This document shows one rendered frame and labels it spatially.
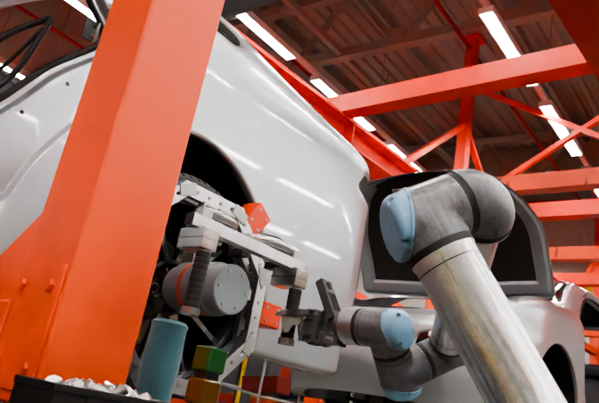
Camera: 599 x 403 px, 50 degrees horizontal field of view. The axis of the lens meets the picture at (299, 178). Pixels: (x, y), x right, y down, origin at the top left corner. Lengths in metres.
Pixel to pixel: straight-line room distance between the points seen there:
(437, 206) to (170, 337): 0.75
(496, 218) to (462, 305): 0.19
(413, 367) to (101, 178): 0.85
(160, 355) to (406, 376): 0.57
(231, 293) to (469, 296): 0.77
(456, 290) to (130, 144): 0.60
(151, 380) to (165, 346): 0.08
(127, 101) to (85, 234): 0.25
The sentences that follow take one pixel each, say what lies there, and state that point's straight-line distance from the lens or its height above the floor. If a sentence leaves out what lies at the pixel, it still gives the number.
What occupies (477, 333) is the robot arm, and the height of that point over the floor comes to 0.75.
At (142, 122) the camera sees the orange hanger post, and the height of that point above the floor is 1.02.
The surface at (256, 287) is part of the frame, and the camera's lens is 1.94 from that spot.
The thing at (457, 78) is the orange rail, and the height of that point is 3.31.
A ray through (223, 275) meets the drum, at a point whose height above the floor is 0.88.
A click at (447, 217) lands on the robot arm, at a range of 1.09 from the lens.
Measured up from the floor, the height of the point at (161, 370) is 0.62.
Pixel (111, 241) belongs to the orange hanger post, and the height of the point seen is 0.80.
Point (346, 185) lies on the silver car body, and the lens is 2.51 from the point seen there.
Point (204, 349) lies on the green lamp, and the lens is 1.08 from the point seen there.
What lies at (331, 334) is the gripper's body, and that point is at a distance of 1.62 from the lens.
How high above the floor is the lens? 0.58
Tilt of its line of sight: 20 degrees up
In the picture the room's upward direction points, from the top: 11 degrees clockwise
